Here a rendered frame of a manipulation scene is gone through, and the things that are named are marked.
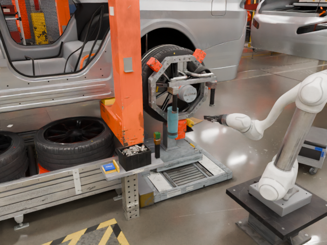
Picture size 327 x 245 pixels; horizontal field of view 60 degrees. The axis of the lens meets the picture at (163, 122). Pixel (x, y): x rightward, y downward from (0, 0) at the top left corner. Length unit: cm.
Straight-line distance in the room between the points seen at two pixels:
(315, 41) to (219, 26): 188
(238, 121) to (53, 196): 143
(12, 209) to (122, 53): 133
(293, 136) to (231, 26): 163
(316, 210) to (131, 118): 137
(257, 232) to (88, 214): 127
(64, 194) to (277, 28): 373
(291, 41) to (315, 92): 311
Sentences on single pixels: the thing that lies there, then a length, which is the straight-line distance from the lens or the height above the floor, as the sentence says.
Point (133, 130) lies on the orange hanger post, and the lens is 211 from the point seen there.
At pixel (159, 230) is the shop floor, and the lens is 220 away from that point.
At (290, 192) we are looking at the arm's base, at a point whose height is 40.
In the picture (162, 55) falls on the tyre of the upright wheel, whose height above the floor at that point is 113.
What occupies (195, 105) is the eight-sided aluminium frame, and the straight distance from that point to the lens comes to 252.
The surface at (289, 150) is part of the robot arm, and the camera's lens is 169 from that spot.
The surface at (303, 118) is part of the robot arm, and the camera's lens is 161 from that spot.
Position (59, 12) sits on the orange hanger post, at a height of 136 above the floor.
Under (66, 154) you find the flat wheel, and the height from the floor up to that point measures 45.
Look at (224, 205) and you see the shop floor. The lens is 245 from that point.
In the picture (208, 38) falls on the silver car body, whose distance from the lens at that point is 286.
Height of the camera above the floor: 154
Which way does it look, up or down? 24 degrees down
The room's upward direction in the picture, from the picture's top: straight up
